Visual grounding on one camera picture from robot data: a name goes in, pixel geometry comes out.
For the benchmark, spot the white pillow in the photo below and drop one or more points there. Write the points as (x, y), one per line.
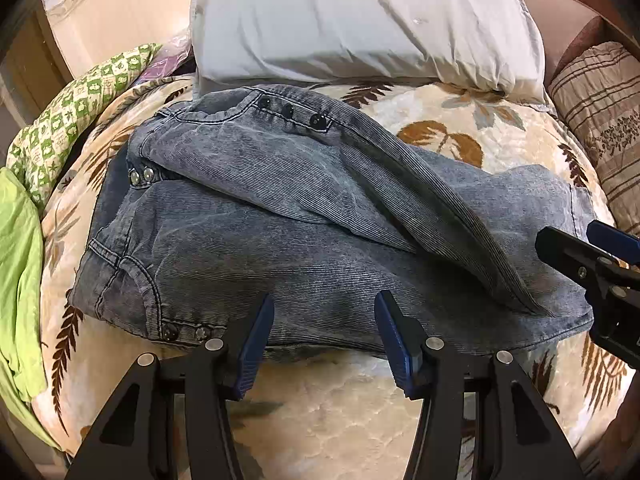
(360, 20)

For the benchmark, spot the leaf-print beige blanket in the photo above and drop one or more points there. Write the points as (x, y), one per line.
(325, 410)

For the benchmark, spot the green-white patterned cloth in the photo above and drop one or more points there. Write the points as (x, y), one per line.
(75, 110)

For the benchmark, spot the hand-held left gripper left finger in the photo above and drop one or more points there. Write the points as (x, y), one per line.
(255, 332)

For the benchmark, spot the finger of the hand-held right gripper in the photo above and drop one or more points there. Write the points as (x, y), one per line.
(560, 252)
(612, 240)

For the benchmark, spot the purple-print plastic bag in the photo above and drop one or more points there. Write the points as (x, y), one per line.
(167, 60)

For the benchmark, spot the cream wooden headboard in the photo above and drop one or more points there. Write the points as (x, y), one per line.
(115, 15)

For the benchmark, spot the bright green cloth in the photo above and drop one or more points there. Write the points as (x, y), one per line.
(20, 280)

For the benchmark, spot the striped beige cushion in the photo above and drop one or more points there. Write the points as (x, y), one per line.
(600, 120)

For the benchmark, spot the grey-blue denim pants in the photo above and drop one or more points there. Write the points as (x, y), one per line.
(300, 220)

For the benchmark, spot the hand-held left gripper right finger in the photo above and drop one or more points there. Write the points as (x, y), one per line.
(395, 332)

